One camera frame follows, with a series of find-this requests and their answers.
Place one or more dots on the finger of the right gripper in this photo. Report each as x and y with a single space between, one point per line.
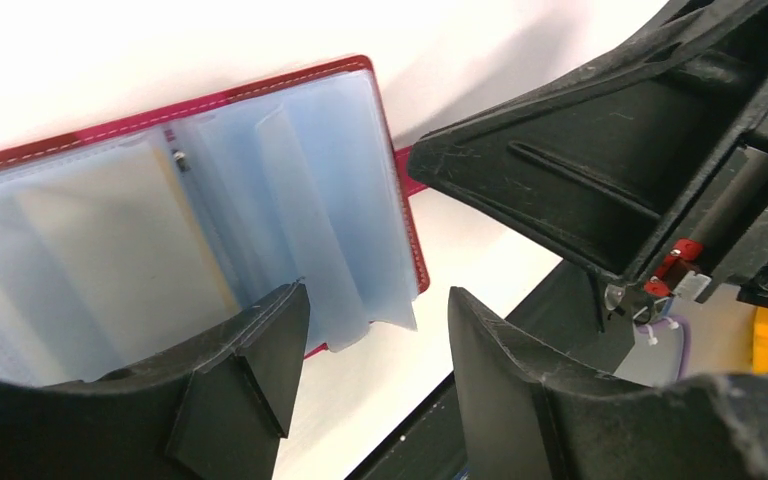
557 164

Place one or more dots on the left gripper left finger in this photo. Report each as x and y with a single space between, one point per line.
215 406

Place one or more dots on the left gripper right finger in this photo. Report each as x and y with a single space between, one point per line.
530 411

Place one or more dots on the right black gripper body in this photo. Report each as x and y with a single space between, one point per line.
706 168

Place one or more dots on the red leather card holder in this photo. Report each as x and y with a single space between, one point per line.
123 239

